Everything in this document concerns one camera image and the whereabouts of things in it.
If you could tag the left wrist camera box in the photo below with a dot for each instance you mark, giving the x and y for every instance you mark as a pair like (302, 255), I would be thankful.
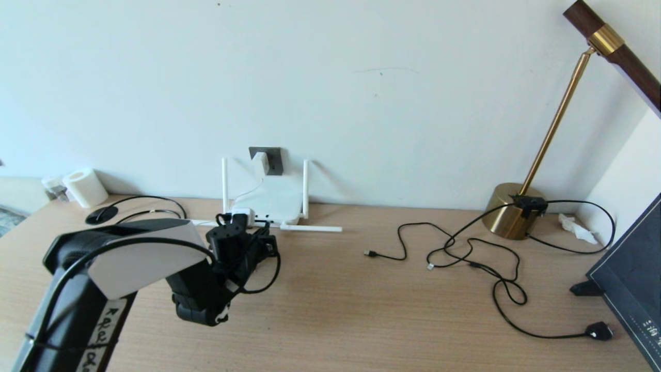
(241, 213)

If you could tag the white router with antennas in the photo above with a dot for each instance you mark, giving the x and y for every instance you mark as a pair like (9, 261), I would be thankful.
(284, 199)

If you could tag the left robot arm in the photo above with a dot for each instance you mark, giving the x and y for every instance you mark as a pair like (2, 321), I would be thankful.
(139, 263)

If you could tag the grey wall socket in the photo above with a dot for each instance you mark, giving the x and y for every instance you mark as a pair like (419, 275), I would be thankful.
(276, 160)

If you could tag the crumpled white tissue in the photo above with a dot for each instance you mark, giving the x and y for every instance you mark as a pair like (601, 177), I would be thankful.
(578, 229)

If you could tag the brass desk lamp wooden head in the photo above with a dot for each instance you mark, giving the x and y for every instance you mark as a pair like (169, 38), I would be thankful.
(508, 213)

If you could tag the small clear jar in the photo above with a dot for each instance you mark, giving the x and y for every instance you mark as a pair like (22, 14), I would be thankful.
(52, 185)

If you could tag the white toilet paper roll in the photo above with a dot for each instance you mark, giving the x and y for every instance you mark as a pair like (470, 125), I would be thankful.
(85, 187)

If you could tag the dark framed board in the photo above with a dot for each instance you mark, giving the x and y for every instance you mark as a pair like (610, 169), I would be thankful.
(635, 279)

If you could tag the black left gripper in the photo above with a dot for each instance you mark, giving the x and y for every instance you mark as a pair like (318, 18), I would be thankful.
(231, 247)

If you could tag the black box on lamp base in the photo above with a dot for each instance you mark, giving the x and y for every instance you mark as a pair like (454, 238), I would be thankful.
(529, 204)

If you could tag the black board stand foot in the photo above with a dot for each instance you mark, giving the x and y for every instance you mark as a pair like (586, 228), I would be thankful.
(586, 289)

